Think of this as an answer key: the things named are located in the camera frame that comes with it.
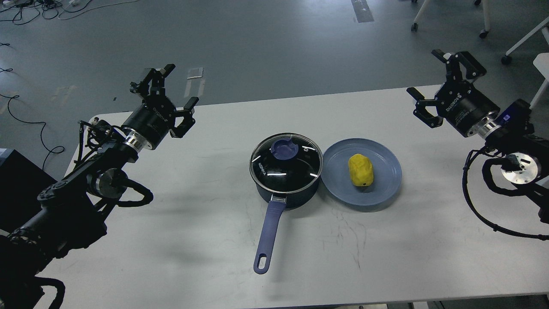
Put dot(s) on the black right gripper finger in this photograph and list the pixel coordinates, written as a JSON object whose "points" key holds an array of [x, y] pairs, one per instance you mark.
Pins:
{"points": [[462, 69], [420, 108]]}

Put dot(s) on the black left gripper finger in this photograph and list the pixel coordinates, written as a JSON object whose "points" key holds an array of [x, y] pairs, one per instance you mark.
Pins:
{"points": [[151, 88], [178, 131]]}

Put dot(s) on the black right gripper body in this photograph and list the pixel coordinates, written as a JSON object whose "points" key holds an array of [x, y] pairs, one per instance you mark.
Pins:
{"points": [[463, 106]]}

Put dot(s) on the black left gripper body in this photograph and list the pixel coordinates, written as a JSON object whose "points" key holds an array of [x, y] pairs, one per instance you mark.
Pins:
{"points": [[152, 120]]}

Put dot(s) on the yellow toy potato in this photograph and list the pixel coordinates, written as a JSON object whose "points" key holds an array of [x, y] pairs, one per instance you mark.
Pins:
{"points": [[360, 170]]}

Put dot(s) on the glass pot lid blue knob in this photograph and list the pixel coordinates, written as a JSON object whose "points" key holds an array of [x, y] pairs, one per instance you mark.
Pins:
{"points": [[286, 163]]}

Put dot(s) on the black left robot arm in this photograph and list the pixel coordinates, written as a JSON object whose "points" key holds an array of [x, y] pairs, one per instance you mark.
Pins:
{"points": [[42, 220]]}

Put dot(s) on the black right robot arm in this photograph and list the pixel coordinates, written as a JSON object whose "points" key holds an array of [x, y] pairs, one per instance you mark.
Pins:
{"points": [[517, 159]]}

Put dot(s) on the blue plate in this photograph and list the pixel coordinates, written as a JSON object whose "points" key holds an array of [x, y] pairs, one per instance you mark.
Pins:
{"points": [[387, 174]]}

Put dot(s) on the dark blue saucepan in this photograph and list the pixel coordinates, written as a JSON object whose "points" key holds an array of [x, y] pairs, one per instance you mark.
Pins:
{"points": [[277, 204]]}

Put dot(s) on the black box left edge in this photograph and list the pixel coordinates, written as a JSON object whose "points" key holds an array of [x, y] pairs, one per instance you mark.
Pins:
{"points": [[21, 181]]}

